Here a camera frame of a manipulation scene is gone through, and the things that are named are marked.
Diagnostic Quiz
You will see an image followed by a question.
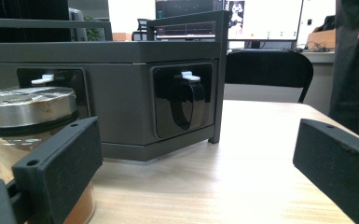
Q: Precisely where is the monitor with white screen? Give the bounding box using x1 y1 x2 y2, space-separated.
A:
226 0 304 42

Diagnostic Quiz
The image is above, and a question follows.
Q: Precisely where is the white office desk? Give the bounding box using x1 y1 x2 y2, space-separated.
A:
300 49 337 116

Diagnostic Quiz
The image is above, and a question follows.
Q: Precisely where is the glass jar with brown powder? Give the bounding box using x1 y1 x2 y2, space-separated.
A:
0 86 96 224

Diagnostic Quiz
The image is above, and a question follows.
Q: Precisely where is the monitor with dark screen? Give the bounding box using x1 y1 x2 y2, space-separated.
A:
154 0 228 40

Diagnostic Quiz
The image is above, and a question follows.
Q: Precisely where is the black folding chair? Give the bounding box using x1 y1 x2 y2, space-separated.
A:
224 49 314 104

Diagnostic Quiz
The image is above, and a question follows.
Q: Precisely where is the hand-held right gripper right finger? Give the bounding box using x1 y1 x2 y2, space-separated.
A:
292 118 359 224

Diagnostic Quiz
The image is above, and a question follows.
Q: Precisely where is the green plant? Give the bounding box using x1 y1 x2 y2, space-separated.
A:
83 15 104 42

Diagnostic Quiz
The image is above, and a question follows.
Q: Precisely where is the black curtain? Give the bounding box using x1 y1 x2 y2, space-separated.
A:
0 0 72 43

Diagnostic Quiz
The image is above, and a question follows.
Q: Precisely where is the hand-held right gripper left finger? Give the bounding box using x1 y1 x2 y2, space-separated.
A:
11 116 104 224

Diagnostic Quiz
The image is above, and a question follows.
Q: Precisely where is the dark grey metal rack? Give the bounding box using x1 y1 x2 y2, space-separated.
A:
0 9 231 162

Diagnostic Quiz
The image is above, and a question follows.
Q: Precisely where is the brown cardboard box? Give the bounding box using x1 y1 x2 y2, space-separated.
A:
305 29 337 50

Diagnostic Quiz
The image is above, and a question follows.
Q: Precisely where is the black office chair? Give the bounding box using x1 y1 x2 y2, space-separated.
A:
131 18 151 42

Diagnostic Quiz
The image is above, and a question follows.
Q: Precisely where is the dark curtain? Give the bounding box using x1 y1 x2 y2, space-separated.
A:
328 0 359 146

